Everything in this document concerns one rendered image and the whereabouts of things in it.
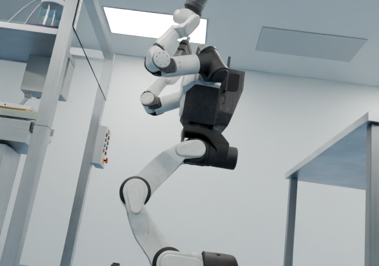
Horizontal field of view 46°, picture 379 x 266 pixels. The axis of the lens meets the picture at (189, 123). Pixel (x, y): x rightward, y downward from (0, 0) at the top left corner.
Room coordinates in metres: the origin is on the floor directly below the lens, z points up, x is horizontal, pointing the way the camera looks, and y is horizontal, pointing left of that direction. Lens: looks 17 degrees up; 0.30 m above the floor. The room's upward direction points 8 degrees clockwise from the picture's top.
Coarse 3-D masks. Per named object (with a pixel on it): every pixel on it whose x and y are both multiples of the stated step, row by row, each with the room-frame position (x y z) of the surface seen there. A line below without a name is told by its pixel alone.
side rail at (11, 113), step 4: (0, 108) 1.95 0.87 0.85; (0, 112) 1.95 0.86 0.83; (4, 112) 1.95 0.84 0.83; (8, 112) 1.95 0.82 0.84; (12, 112) 1.95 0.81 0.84; (16, 112) 1.95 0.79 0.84; (20, 112) 1.95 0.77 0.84; (24, 112) 1.95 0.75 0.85; (28, 112) 1.95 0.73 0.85; (8, 116) 1.96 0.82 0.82; (12, 116) 1.95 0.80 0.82; (16, 116) 1.95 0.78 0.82; (20, 116) 1.95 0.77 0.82; (24, 116) 1.95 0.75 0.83; (28, 116) 1.95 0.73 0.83; (32, 116) 1.95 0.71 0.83; (36, 116) 1.95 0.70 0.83
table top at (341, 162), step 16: (368, 112) 1.36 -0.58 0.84; (352, 128) 1.48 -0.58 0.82; (336, 144) 1.67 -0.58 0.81; (352, 144) 1.64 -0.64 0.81; (304, 160) 2.08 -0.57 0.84; (320, 160) 1.94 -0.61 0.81; (336, 160) 1.90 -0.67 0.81; (352, 160) 1.87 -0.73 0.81; (288, 176) 2.38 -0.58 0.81; (304, 176) 2.33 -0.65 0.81; (320, 176) 2.27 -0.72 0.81; (336, 176) 2.22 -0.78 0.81; (352, 176) 2.17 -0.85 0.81
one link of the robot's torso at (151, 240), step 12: (132, 180) 1.99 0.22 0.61; (132, 192) 1.99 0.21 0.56; (144, 192) 2.00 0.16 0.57; (132, 204) 1.99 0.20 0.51; (132, 216) 2.00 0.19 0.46; (144, 216) 2.01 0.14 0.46; (132, 228) 2.03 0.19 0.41; (144, 228) 2.03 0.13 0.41; (156, 228) 2.05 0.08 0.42; (144, 240) 2.05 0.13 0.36; (156, 240) 2.05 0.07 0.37; (144, 252) 2.09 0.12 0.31; (156, 252) 2.05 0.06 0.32
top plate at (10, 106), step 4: (0, 104) 1.97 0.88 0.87; (4, 104) 1.97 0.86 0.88; (8, 104) 1.97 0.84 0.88; (12, 104) 1.97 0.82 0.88; (16, 104) 1.97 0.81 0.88; (8, 108) 2.00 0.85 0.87; (12, 108) 1.99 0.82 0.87; (16, 108) 1.98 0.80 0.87; (20, 108) 1.97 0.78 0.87; (24, 108) 1.97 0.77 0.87; (28, 108) 1.97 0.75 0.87; (32, 108) 1.98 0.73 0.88; (36, 112) 2.04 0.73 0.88
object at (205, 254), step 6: (204, 252) 2.09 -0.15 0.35; (210, 252) 2.10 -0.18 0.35; (216, 252) 2.12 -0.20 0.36; (204, 258) 2.07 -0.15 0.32; (210, 258) 2.07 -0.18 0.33; (216, 258) 2.07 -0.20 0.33; (222, 258) 2.08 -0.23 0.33; (228, 258) 2.09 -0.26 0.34; (234, 258) 2.10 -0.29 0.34; (114, 264) 2.24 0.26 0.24; (204, 264) 2.05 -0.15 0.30; (210, 264) 2.05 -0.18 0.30; (216, 264) 2.06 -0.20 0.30; (222, 264) 2.06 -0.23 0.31; (228, 264) 2.07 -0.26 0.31; (234, 264) 2.08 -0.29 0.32
